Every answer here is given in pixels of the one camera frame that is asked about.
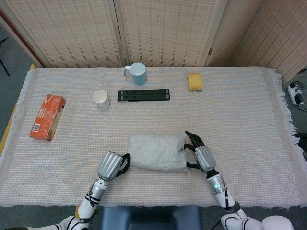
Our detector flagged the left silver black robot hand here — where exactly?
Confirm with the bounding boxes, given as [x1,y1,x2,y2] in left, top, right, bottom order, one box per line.
[96,150,132,182]

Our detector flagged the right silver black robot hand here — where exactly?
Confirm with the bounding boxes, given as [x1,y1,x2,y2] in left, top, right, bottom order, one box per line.
[183,130,218,173]

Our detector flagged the grey cloth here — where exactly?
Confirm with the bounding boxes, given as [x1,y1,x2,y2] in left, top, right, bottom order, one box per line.
[126,132,189,173]

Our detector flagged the white folded clothes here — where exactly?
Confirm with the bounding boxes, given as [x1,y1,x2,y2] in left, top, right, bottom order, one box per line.
[128,133,186,172]

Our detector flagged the beige woven tablecloth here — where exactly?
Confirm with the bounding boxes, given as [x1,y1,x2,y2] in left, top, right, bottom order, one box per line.
[0,66,304,209]

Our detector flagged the white paper cup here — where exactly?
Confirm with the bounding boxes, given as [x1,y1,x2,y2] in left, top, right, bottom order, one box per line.
[92,90,110,110]

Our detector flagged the dark blue robot torso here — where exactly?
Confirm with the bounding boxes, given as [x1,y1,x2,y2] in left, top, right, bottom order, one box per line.
[99,205,205,230]

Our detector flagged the yellow sponge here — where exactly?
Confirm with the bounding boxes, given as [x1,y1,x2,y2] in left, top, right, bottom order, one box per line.
[187,72,203,92]

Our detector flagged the black folding stand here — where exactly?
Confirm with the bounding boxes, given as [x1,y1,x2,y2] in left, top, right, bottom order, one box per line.
[117,89,172,102]

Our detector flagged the orange cardboard box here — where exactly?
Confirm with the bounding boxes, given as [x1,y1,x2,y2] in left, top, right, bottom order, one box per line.
[29,93,67,142]

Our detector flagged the light blue plastic mug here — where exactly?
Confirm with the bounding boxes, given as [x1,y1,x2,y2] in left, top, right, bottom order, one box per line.
[123,62,147,86]

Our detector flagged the white power strip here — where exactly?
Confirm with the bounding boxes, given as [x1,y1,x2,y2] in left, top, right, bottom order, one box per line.
[287,81,305,105]

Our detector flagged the woven folding screen panel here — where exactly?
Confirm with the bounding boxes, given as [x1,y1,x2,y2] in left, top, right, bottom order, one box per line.
[113,0,217,68]
[204,0,265,68]
[229,0,307,85]
[0,0,123,69]

